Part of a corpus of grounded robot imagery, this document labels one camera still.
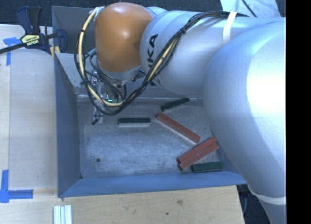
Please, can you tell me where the dark green flat block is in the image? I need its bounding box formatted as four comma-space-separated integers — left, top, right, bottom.
160, 97, 191, 112
118, 117, 152, 127
190, 161, 224, 173

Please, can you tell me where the pale wood board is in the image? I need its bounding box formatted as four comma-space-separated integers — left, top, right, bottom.
9, 25, 58, 190

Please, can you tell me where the red-brown flat block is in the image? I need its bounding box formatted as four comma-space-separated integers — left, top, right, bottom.
178, 142, 220, 172
176, 137, 218, 163
155, 112, 202, 145

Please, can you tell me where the grey metal bin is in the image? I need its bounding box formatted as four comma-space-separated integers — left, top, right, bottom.
51, 5, 247, 198

